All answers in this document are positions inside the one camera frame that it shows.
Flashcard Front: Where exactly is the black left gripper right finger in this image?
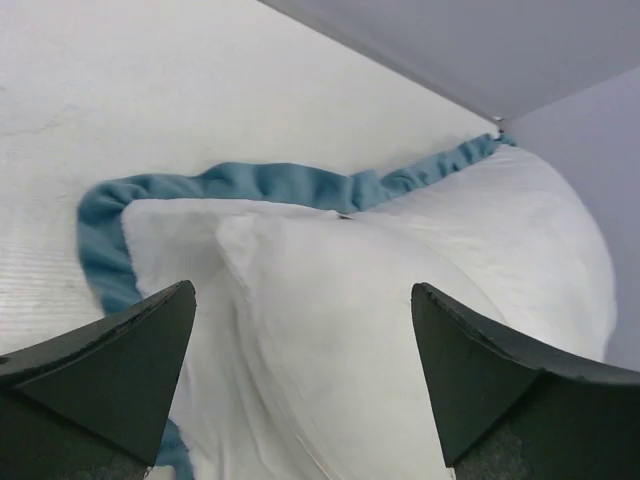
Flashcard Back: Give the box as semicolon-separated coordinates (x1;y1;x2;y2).
411;283;640;480

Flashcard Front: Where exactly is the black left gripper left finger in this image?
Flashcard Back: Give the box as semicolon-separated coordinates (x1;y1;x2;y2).
1;281;196;479

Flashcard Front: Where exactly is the white pillow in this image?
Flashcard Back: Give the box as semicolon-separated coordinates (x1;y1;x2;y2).
175;214;496;479

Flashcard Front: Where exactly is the blue white houndstooth pillowcase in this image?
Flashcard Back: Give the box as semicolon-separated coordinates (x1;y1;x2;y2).
75;132;616;480

